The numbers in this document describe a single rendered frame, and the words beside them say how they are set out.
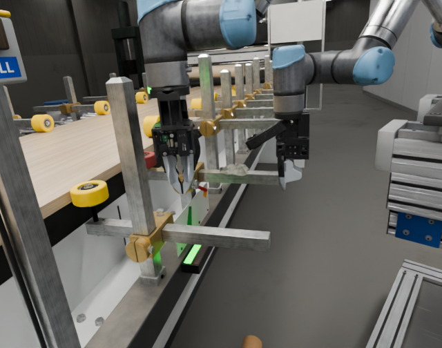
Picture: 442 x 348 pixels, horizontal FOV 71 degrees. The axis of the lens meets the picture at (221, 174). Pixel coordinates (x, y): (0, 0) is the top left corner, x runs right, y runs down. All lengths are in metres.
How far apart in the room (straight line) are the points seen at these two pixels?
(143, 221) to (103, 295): 0.29
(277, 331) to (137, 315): 0.99
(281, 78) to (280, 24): 2.54
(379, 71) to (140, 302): 0.68
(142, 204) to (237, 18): 0.38
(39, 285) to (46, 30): 9.96
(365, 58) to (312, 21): 2.57
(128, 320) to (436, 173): 0.68
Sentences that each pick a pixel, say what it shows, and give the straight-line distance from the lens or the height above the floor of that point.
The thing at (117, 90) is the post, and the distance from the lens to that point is 0.60.
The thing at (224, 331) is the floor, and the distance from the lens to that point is 1.58.
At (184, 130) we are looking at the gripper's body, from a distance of 0.55.
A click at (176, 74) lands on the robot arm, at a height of 1.14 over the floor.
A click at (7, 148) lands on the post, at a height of 1.08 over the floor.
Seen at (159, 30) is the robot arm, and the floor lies 1.21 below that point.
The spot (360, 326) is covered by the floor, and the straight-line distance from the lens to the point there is 1.67.
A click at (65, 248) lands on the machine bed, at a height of 0.77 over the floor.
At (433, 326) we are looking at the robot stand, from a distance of 1.46.
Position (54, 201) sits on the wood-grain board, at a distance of 0.77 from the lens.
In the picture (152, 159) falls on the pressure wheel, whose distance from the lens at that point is 0.95.
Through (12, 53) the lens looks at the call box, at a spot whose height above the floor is 1.18.
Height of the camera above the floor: 1.16
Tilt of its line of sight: 20 degrees down
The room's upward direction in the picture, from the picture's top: 4 degrees counter-clockwise
